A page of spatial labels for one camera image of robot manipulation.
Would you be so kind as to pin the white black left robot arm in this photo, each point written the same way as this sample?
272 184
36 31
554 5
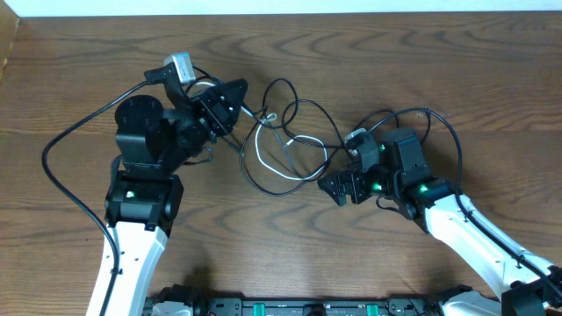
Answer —
145 193

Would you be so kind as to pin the brown cardboard side panel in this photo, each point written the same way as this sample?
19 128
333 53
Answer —
9 22

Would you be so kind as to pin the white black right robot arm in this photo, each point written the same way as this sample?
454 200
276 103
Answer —
395 168

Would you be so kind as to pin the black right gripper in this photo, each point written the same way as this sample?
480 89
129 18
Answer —
353 172

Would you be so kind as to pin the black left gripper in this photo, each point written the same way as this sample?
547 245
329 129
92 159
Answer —
212 107

